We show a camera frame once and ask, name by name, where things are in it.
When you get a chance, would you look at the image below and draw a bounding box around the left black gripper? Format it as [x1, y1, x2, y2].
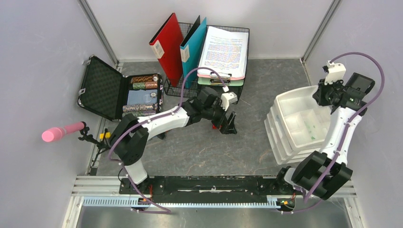
[202, 99, 237, 134]

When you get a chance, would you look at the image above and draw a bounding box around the pink clear clipboard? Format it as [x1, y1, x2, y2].
[197, 71, 245, 81]

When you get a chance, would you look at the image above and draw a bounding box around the light green clipboard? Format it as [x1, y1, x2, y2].
[197, 77, 244, 86]

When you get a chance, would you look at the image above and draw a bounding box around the white plastic drawer organizer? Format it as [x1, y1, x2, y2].
[264, 85, 331, 165]

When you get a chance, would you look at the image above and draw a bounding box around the white printed paper sheet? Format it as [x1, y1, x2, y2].
[197, 26, 249, 80]

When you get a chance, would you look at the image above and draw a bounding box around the teal blue clipboard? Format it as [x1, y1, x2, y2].
[180, 16, 207, 77]

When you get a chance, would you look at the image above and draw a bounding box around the red clipboard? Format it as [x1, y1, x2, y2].
[149, 13, 183, 86]

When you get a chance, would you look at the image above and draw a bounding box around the black wire mesh organizer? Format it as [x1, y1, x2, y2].
[163, 22, 250, 98]

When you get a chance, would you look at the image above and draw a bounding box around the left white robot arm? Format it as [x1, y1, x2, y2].
[109, 87, 238, 194]

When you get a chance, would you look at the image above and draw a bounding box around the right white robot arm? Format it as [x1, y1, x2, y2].
[258, 73, 375, 200]

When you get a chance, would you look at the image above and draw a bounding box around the red chip stack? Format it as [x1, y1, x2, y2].
[144, 82, 158, 90]

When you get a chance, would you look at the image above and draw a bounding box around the blue playing card deck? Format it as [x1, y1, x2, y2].
[126, 89, 158, 105]

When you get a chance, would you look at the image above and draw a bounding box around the green chip stack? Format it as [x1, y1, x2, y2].
[132, 82, 146, 90]

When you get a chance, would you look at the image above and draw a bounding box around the orange black chip stack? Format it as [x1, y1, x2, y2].
[130, 74, 159, 84]

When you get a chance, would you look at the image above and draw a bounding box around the yellow black connector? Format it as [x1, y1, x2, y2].
[99, 132, 111, 140]

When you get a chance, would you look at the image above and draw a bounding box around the black microphone tripod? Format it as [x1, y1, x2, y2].
[78, 126, 111, 168]

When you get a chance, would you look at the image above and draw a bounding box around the black poker chip case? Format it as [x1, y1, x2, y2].
[77, 55, 163, 121]

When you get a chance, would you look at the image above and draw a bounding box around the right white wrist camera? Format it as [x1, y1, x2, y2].
[322, 61, 346, 85]

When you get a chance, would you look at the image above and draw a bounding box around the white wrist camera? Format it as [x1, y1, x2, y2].
[221, 92, 238, 111]
[322, 61, 346, 85]

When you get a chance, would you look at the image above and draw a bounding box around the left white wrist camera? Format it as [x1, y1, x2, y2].
[221, 92, 238, 111]

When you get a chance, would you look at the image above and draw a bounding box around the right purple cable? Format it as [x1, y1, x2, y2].
[280, 52, 385, 215]

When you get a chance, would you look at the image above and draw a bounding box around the purple cable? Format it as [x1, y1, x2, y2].
[280, 52, 385, 215]
[107, 67, 229, 215]

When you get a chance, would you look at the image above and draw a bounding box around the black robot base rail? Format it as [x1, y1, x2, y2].
[119, 174, 307, 205]

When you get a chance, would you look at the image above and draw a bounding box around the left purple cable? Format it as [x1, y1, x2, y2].
[107, 67, 229, 215]

